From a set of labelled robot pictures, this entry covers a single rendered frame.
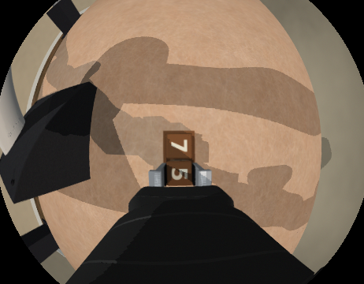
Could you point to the brown digit cube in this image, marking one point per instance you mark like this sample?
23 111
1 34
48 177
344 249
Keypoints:
179 172
178 145

